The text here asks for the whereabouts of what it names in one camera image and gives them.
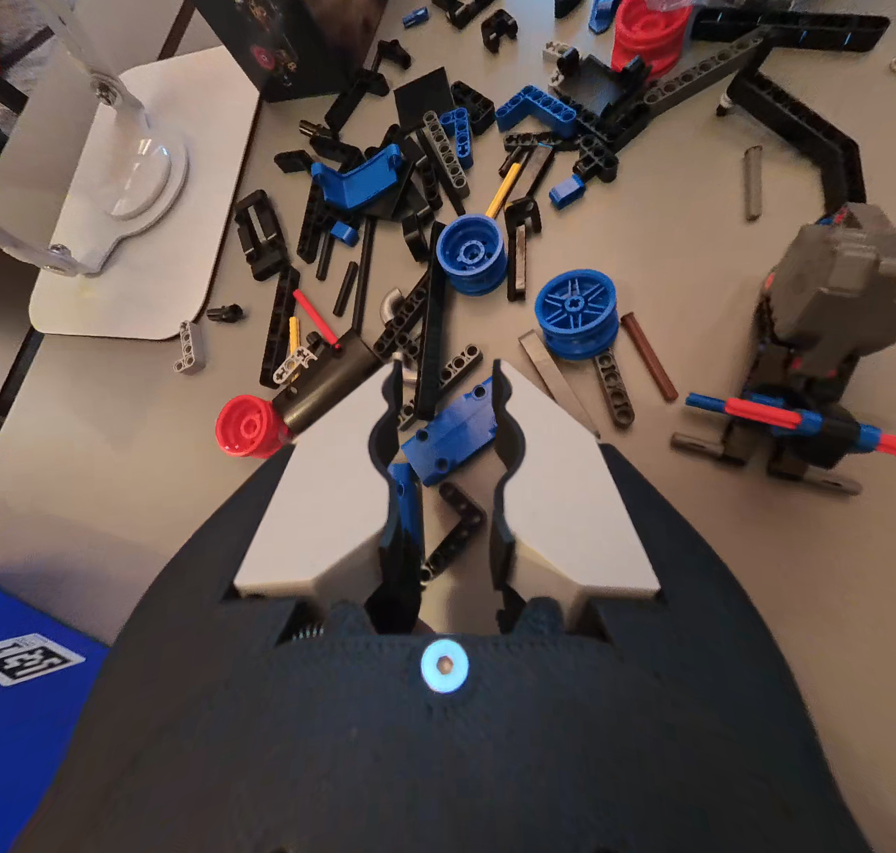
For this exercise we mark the red toy wheel rim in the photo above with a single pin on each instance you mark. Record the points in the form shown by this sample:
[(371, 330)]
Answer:
[(245, 427), (647, 27)]

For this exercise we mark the grey desk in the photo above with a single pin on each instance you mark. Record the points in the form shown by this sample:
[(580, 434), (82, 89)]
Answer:
[(700, 258)]

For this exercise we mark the brown toy axle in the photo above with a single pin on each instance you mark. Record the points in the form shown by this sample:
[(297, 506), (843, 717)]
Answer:
[(649, 357)]

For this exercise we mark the grey motor toy assembly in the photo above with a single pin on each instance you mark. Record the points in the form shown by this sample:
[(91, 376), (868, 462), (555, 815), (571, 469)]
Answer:
[(819, 293)]

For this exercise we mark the white book stand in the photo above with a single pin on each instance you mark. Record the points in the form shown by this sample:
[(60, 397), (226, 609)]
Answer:
[(147, 237)]

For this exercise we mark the blue angled toy beam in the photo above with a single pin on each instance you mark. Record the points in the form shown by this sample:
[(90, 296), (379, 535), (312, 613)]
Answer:
[(535, 109)]

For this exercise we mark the small blue toy brick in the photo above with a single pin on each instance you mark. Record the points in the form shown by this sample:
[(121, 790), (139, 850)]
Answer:
[(567, 191), (414, 17)]

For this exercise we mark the grey cross toy connector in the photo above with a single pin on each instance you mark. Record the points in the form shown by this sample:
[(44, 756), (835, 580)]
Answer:
[(294, 364)]

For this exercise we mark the black toy frame piece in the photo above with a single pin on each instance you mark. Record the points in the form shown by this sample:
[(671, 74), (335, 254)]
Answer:
[(260, 235)]

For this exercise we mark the black square toy tile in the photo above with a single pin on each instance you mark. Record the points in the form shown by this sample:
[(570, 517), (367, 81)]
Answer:
[(423, 95)]

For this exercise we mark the blue tagged plastic bin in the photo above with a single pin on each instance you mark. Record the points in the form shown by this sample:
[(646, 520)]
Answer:
[(42, 748)]

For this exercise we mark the blue spoked toy wheel rim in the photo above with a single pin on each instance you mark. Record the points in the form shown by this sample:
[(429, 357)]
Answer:
[(577, 314)]

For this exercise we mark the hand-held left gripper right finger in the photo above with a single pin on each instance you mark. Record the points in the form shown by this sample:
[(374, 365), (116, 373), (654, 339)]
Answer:
[(581, 510)]

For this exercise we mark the printed toy set box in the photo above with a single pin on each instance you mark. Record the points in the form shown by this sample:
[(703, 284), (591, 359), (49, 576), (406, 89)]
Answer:
[(294, 13)]

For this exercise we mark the short yellow toy axle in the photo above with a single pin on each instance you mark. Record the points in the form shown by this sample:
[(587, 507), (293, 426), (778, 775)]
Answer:
[(295, 333)]

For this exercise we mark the blue plain toy wheel rim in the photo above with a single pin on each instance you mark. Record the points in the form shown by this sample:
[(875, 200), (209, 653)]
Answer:
[(470, 254)]

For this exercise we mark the blue rectangular toy panel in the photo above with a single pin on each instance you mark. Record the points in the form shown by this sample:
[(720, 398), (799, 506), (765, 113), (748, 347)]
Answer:
[(455, 434), (404, 510)]

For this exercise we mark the blue toy fender panel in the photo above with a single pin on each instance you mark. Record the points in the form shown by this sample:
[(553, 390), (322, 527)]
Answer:
[(360, 182)]

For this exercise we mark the small grey toy beam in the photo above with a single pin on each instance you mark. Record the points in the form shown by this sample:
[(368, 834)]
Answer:
[(190, 347)]

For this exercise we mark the small black toy connector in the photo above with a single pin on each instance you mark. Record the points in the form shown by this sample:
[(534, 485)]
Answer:
[(224, 312)]

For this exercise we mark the black cylindrical toy piece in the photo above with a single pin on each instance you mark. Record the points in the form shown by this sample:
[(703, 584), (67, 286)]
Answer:
[(329, 387)]

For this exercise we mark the pile of black toy beams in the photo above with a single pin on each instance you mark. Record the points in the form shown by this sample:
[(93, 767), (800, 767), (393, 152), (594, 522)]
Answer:
[(280, 321)]

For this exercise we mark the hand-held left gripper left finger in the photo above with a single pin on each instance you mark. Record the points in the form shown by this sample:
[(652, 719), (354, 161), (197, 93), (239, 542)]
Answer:
[(315, 510)]

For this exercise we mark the long yellow toy axle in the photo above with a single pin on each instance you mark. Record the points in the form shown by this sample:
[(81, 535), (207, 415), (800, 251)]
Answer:
[(504, 190)]

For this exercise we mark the short blue toy beam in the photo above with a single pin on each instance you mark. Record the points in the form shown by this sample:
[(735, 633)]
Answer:
[(458, 135)]

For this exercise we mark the grey toy axle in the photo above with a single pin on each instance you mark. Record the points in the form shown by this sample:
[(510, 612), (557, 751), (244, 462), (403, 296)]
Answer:
[(753, 182)]

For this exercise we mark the red toy axle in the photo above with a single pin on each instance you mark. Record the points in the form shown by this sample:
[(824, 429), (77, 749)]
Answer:
[(316, 321)]

